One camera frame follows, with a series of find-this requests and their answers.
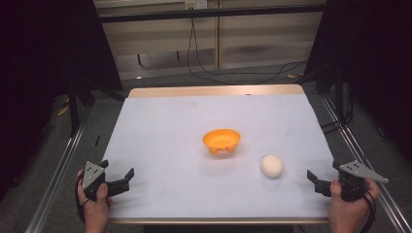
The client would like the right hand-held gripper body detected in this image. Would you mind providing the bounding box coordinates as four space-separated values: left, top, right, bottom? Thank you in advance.
313 159 390 203

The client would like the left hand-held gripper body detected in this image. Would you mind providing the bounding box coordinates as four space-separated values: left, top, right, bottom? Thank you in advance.
82 160 130 202

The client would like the person's right hand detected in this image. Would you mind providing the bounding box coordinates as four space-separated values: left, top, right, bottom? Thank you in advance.
327 178 381 227

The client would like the person's left hand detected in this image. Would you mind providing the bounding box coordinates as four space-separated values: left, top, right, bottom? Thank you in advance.
75 169 114 227

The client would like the white round steamed bun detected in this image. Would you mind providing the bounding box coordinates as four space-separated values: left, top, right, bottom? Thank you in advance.
259 153 285 179

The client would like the white table mat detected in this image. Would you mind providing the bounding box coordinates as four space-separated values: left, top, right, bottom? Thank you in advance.
102 93 335 220

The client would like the black stand leg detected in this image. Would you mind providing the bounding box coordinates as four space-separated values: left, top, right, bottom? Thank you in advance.
67 80 82 138

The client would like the orange plastic bowl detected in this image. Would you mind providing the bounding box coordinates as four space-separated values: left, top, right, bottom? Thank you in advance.
202 128 242 155

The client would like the wooden table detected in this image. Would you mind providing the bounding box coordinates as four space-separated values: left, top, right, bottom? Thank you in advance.
107 83 330 225

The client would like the black curtain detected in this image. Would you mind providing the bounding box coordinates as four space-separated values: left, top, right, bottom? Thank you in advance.
0 0 124 202
303 0 412 164

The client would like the black horizontal bar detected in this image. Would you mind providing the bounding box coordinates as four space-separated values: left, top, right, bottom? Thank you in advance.
96 4 327 24

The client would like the metal floor rail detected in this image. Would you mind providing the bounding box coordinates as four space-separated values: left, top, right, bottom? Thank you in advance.
320 94 412 233
24 124 86 233

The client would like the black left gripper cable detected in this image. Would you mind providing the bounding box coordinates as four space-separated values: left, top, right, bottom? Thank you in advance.
74 176 90 225

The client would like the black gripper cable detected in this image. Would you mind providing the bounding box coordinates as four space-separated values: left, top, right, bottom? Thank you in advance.
360 190 378 233
74 176 90 225

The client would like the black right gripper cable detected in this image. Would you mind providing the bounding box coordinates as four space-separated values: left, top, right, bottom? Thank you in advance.
360 190 378 233

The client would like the long black floor cable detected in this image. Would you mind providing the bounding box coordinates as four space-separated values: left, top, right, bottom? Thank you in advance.
186 17 309 86

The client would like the white wall socket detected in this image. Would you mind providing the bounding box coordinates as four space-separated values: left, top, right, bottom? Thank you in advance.
184 0 209 11

